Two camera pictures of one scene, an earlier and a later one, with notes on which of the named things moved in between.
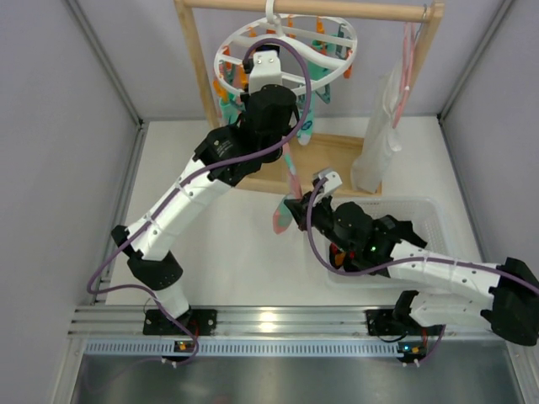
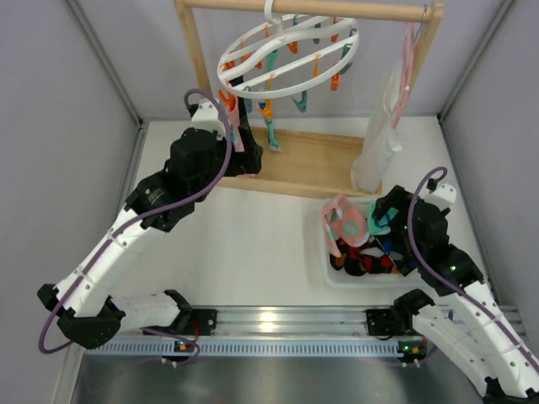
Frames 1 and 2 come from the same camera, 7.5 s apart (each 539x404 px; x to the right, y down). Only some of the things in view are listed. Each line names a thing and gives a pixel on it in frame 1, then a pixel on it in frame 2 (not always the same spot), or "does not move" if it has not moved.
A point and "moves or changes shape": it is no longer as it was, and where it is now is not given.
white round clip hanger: (295, 52) does not move
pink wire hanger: (406, 81) does not move
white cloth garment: (381, 138) does not move
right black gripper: (304, 211) → (390, 206)
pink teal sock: (283, 215) moves or changes shape
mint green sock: (316, 74) moves or changes shape
